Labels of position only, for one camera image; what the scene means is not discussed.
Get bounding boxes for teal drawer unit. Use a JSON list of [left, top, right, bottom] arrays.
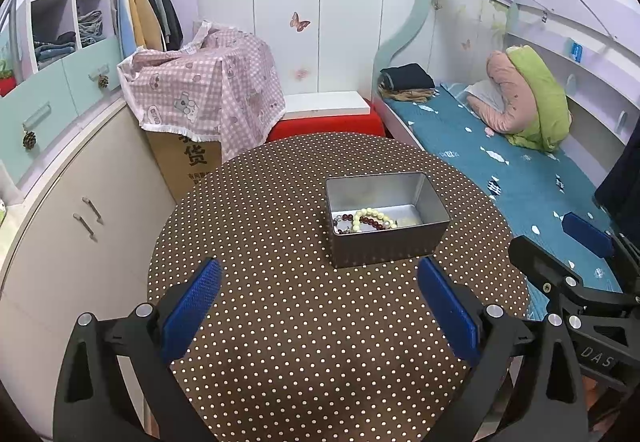
[[0, 37, 123, 185]]

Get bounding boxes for brown cardboard box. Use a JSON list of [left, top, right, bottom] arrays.
[[146, 129, 223, 200]]

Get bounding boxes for dark hanging cloth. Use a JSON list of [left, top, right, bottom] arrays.
[[593, 127, 640, 243]]

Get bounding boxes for metal cabinet handle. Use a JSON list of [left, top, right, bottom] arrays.
[[81, 196, 103, 224], [73, 213, 98, 240]]

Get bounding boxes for dark hanging garments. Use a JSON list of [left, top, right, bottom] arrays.
[[137, 0, 184, 52]]

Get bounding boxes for light blue hanging garment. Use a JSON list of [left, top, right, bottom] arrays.
[[112, 0, 136, 58]]

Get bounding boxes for pink checked cloth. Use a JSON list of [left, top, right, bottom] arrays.
[[117, 20, 286, 163]]

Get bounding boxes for folded dark jeans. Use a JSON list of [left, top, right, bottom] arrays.
[[34, 32, 77, 63]]

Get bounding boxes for white lavender bed shelf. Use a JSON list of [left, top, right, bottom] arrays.
[[505, 2, 640, 148]]

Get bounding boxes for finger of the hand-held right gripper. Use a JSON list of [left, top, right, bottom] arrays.
[[561, 212, 640, 294], [507, 235, 640, 330]]

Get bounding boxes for tan scarf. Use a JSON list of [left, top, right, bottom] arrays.
[[377, 87, 438, 103]]

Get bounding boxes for round polka-dot table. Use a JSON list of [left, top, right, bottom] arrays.
[[146, 132, 531, 442]]

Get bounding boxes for folded light jeans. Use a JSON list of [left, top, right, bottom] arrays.
[[77, 10, 103, 48]]

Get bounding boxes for metal gas strut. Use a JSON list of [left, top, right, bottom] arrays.
[[567, 0, 613, 40]]

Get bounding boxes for pink pillow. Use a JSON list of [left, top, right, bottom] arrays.
[[486, 51, 526, 135]]

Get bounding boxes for white board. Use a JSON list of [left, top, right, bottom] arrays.
[[280, 91, 372, 119]]

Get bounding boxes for folded dark clothes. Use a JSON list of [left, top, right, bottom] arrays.
[[380, 63, 435, 92]]

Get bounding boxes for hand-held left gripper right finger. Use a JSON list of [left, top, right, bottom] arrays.
[[417, 256, 588, 442]]

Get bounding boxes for white pillow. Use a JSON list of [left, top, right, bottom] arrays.
[[465, 81, 506, 110]]

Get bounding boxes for tan hanging garment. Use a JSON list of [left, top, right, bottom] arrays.
[[125, 0, 166, 50]]

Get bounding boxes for blue patterned bed sheet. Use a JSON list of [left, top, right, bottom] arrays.
[[387, 82, 626, 323]]

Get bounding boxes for light teal bunk bed frame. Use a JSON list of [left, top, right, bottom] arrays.
[[372, 0, 633, 153]]

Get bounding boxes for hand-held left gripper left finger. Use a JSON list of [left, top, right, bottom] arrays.
[[52, 257, 223, 442]]

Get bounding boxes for silver metal tin box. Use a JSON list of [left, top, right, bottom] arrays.
[[325, 171, 451, 269]]

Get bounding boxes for red stool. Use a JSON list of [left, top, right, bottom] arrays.
[[266, 97, 387, 143]]

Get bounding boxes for green blanket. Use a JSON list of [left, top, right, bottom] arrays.
[[504, 46, 572, 153]]

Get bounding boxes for cream cabinet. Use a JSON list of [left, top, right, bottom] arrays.
[[0, 95, 176, 423]]

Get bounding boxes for cream bead bracelet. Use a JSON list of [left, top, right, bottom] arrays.
[[349, 207, 401, 234]]

